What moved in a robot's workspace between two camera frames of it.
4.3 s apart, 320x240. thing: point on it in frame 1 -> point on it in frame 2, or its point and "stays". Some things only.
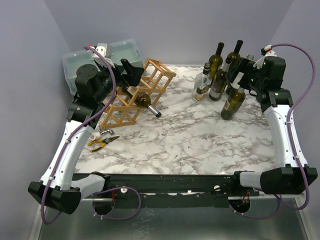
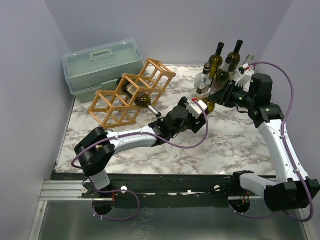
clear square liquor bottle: [202, 82] stays
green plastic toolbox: [128, 50] stays
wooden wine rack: [123, 107] stays
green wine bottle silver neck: [233, 104] -> [210, 105]
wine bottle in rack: [142, 100] stays
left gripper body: [119, 79] -> [193, 125]
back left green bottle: [216, 60] stays
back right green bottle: [235, 55] stays
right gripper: [243, 71] -> [225, 93]
